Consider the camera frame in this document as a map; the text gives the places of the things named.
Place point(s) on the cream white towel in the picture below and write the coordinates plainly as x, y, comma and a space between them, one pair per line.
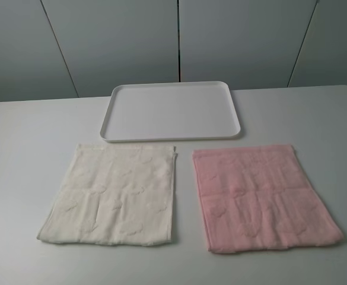
115, 195

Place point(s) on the pink towel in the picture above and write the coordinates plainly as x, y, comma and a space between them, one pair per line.
257, 198

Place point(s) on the white plastic tray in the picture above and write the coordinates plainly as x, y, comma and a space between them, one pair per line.
170, 112

